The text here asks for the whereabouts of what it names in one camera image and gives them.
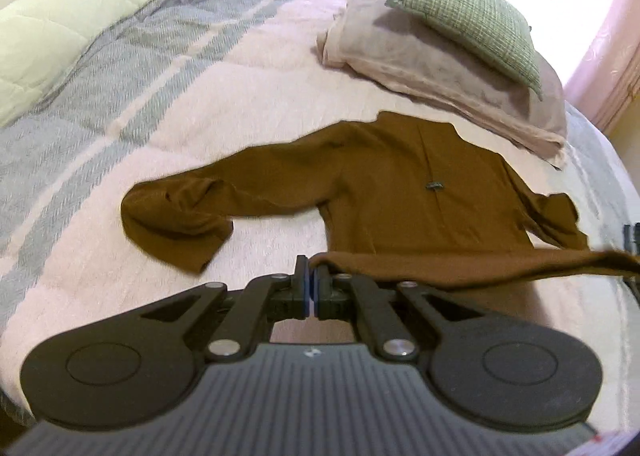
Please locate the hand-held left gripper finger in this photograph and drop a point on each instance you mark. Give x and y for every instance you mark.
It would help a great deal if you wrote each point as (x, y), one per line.
(305, 288)
(316, 292)

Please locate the pink and grey striped bed blanket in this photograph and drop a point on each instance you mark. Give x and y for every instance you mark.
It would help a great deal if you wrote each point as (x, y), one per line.
(250, 61)

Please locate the pink curtain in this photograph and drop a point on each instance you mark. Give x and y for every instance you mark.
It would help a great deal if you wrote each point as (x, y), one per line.
(600, 61)

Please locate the brown long-sleeved sweater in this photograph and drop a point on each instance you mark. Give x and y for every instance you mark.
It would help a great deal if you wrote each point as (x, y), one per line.
(390, 196)

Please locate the green checked pillow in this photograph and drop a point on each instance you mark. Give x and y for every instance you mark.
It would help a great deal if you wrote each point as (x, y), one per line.
(475, 16)

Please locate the beige pillow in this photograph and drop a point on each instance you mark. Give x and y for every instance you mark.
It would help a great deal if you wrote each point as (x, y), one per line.
(425, 61)

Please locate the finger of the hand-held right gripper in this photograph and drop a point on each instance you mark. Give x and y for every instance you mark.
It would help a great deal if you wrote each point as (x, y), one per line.
(633, 236)

